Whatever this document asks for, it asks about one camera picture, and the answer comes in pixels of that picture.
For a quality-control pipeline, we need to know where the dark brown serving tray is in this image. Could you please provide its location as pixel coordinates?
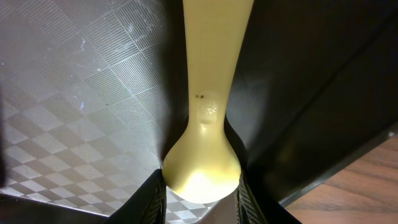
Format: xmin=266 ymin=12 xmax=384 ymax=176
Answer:
xmin=0 ymin=0 xmax=398 ymax=224

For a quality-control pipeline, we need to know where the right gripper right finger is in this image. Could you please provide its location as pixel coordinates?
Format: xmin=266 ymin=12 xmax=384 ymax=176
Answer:
xmin=235 ymin=172 xmax=301 ymax=224

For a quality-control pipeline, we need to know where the pale yellow plastic spoon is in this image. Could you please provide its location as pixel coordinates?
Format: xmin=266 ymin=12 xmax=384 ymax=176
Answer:
xmin=162 ymin=0 xmax=254 ymax=203

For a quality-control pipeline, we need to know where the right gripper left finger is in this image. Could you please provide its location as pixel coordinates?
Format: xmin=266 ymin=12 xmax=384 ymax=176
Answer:
xmin=103 ymin=169 xmax=167 ymax=224

